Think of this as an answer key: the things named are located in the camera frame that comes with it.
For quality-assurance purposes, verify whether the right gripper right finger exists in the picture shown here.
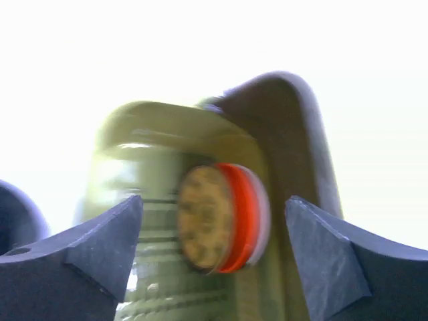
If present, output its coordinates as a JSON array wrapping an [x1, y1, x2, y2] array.
[[286, 196, 427, 320]]

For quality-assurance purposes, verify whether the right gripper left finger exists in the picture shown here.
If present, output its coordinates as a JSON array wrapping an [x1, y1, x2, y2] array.
[[1, 195, 143, 321]]

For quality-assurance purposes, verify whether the cream plate with dark spot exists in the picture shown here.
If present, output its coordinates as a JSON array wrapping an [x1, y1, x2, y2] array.
[[242, 167, 272, 265]]

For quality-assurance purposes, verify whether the orange plate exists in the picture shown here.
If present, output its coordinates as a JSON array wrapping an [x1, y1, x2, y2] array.
[[217, 163, 260, 274]]

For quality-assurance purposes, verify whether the yellow patterned brown-rim plate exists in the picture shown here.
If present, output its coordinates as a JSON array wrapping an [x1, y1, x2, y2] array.
[[177, 165, 235, 274]]

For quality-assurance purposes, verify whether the olive green dish rack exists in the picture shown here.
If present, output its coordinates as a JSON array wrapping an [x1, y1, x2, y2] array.
[[82, 72, 342, 320]]

